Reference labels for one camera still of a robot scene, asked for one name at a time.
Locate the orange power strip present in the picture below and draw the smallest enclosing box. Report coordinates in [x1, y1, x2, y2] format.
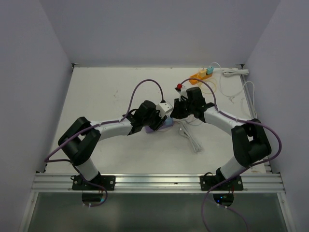
[189, 72, 213, 85]

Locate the yellow usb cable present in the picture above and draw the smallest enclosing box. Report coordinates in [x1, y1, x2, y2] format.
[197, 76, 218, 94]

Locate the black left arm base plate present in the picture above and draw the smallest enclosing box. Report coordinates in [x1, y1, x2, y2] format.
[70, 174, 116, 191]

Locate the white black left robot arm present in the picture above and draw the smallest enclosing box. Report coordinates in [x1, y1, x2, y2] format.
[58, 100, 173, 190]

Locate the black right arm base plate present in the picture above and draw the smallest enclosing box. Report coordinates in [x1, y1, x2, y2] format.
[199, 175, 244, 191]

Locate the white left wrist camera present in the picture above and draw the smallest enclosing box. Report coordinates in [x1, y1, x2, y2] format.
[156, 102, 173, 118]

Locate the white purple-strip cord bundle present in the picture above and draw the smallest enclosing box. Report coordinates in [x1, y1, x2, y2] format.
[177, 119, 203, 154]

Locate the white power strip cord bundle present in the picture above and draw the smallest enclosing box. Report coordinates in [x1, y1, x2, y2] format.
[222, 69, 250, 77]

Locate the yellow charger plug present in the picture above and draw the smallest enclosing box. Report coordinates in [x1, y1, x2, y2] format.
[197, 69, 207, 78]

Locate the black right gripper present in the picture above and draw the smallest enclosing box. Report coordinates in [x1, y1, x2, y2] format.
[170, 98, 195, 120]

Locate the aluminium mounting rail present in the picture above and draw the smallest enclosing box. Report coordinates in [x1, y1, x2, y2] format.
[30, 173, 285, 193]

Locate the blue charger plug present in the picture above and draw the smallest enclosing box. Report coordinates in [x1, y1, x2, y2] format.
[166, 117, 173, 126]

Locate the purple power strip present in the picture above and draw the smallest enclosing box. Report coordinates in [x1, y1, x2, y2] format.
[145, 116, 173, 133]

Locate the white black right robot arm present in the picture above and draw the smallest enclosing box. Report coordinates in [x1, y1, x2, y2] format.
[170, 84, 271, 190]

